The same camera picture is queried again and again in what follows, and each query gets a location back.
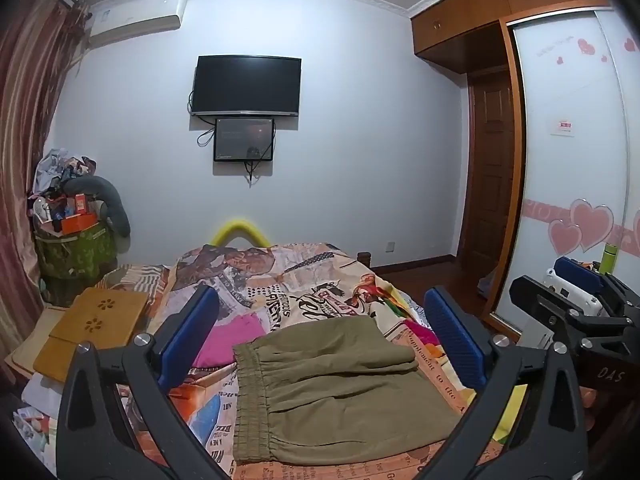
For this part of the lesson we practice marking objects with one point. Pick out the yellow foam tube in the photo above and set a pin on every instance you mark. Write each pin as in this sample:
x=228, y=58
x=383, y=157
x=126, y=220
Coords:
x=235, y=225

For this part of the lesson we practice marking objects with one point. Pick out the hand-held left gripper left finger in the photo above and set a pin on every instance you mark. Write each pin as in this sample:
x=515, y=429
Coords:
x=192, y=330

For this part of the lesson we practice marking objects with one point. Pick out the grey neck pillow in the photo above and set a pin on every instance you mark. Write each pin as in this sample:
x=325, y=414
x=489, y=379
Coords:
x=112, y=205

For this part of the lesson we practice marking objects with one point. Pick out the pile of white papers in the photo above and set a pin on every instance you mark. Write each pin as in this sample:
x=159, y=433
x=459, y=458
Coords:
x=35, y=420

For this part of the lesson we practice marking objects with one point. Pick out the green bottle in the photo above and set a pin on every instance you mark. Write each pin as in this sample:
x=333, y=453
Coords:
x=609, y=257

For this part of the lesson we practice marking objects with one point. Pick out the wooden lap desk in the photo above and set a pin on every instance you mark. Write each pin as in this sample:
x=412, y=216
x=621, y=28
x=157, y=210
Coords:
x=95, y=325

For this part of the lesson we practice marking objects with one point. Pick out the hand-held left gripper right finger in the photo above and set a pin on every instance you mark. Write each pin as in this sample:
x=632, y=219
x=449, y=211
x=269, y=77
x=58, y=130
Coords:
x=455, y=340

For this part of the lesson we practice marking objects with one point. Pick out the black wall television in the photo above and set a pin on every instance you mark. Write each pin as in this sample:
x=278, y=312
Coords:
x=246, y=85

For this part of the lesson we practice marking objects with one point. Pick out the wooden overhead cabinet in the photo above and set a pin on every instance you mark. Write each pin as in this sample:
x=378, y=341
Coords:
x=460, y=15

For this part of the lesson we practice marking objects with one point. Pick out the white air conditioner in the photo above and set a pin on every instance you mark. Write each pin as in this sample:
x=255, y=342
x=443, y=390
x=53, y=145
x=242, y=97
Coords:
x=140, y=17

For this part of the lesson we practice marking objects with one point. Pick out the small black framed screen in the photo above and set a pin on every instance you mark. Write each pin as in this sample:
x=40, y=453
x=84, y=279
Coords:
x=243, y=140

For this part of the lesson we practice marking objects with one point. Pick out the pale blue cloth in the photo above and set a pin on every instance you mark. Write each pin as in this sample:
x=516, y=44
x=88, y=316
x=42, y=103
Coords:
x=489, y=282

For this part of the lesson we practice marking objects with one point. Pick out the light wooden bedside table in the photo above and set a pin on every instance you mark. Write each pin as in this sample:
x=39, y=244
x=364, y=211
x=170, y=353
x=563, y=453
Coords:
x=35, y=332

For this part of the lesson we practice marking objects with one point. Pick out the olive green pants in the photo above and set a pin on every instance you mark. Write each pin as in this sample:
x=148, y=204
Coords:
x=325, y=390

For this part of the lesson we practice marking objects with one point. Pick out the orange box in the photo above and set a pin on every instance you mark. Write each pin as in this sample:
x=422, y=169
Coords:
x=77, y=224

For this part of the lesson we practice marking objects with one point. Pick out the white heart-print wardrobe door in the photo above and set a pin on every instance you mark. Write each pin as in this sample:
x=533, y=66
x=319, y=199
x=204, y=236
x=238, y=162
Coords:
x=570, y=170

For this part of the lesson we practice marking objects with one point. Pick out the newspaper printed blanket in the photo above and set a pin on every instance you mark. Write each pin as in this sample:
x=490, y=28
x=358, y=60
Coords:
x=300, y=290

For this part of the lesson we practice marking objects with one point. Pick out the green patterned storage bag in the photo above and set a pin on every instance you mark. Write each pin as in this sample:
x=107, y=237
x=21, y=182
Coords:
x=75, y=255

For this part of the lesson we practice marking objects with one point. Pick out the striped red curtain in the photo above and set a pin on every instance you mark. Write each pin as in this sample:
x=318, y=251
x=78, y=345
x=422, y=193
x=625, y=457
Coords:
x=25, y=135

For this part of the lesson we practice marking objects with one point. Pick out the pink cloth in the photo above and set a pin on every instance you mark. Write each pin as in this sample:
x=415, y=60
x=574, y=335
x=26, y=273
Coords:
x=230, y=335

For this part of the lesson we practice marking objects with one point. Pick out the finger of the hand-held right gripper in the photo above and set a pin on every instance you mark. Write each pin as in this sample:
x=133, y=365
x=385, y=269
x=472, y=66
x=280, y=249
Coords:
x=582, y=274
x=530, y=287

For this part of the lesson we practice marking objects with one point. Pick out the pile of clothes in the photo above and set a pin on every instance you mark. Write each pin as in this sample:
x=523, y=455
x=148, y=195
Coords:
x=57, y=167

